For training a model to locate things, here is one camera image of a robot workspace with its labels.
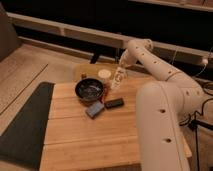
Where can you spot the black rectangular box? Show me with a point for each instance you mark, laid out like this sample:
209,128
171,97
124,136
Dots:
114,103

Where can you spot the dark floor mat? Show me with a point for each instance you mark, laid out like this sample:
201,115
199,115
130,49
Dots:
22,142

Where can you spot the light wooden shelf rail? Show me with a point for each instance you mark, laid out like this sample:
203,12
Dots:
183,54

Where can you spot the blue rectangular box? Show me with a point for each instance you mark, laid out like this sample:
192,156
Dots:
93,110

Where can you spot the red pen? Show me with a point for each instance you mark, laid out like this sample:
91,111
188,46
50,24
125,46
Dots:
106,90

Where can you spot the yellow tray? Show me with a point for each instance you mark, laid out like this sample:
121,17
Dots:
91,70

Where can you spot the dark round bowl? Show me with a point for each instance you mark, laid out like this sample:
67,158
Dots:
89,89

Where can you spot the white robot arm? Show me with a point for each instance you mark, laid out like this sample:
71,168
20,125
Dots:
159,103

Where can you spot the white plastic bottle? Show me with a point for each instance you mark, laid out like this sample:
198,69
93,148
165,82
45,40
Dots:
119,75

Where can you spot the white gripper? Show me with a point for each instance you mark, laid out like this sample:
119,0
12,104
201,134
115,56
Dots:
125,59

